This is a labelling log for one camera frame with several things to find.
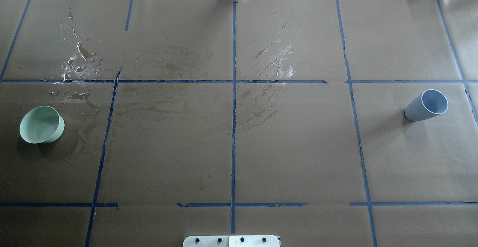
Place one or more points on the light blue plastic cup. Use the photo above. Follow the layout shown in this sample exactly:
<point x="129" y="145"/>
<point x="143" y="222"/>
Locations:
<point x="428" y="104"/>

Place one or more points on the light green bowl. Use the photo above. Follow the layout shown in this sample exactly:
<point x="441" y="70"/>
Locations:
<point x="41" y="125"/>

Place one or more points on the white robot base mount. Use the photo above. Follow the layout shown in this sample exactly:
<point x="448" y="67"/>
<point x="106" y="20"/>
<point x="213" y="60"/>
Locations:
<point x="232" y="241"/>

